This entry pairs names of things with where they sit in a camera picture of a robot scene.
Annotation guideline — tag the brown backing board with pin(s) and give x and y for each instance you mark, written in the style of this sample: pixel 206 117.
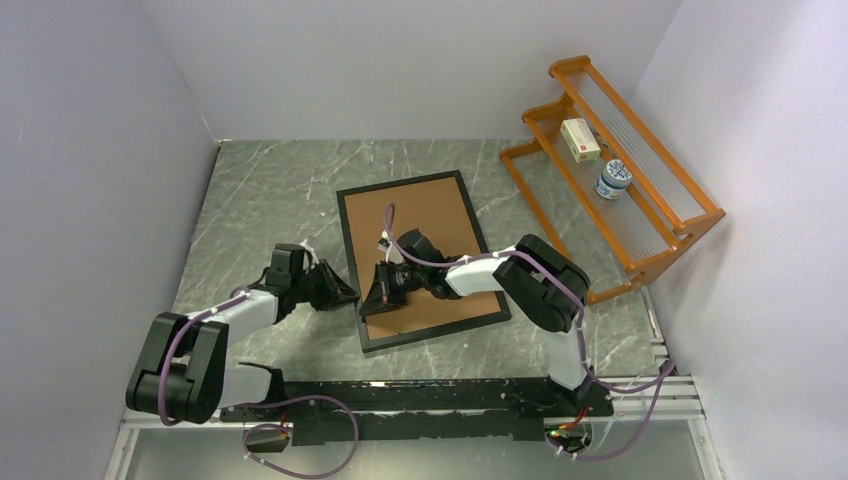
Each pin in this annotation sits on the brown backing board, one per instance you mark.
pixel 430 212

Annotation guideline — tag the aluminium rail profile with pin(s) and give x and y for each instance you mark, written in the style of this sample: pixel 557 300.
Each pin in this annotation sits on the aluminium rail profile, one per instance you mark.
pixel 676 399

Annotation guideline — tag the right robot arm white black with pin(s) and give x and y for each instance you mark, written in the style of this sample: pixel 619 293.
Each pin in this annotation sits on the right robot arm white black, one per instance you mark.
pixel 547 287

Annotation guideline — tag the white red carton box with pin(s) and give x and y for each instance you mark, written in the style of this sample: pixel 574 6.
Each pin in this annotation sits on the white red carton box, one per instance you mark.
pixel 580 140

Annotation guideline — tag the black picture frame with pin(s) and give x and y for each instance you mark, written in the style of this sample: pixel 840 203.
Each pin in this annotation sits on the black picture frame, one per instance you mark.
pixel 490 311

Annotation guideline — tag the blue white ceramic jar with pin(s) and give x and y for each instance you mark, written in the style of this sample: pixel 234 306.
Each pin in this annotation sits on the blue white ceramic jar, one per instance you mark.
pixel 613 180

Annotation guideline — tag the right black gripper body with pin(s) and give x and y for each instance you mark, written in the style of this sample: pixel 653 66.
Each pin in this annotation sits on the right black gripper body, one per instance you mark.
pixel 404 280

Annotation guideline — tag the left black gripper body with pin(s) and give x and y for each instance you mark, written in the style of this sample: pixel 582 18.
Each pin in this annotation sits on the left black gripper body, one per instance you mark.
pixel 315 287

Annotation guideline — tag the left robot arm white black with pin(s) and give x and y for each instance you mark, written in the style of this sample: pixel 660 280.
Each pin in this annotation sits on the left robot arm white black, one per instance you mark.
pixel 182 375

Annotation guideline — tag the orange wooden rack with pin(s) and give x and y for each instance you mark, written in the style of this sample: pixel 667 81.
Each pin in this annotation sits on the orange wooden rack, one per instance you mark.
pixel 646 206

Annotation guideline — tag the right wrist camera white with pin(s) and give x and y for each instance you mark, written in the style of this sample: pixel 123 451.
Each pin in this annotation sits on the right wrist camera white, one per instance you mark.
pixel 384 243

